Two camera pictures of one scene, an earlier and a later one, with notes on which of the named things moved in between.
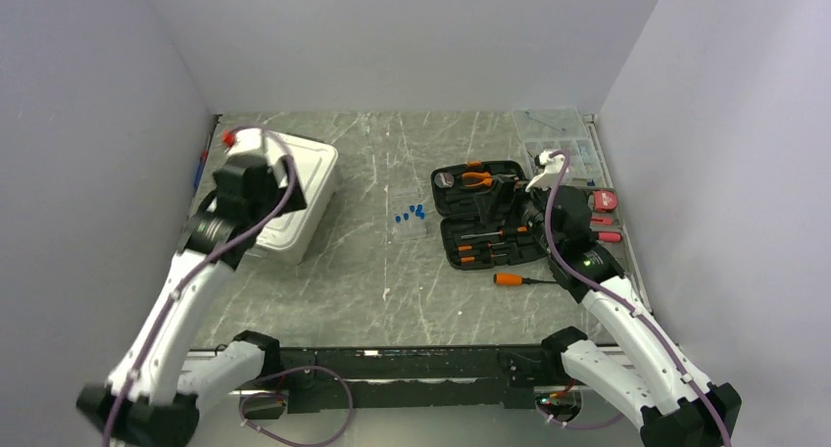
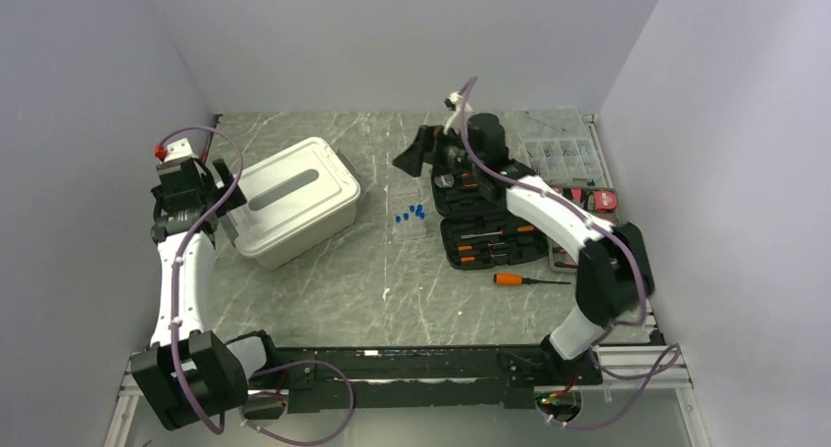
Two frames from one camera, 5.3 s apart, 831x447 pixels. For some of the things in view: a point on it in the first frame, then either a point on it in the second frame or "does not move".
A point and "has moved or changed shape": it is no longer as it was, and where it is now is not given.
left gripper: x=295 y=202 → x=221 y=176
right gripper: x=502 y=192 → x=411 y=161
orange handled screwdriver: x=516 y=278 does not move
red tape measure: x=605 y=201 does not move
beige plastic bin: x=286 y=237 has moved or changed shape
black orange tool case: x=482 y=225 does not move
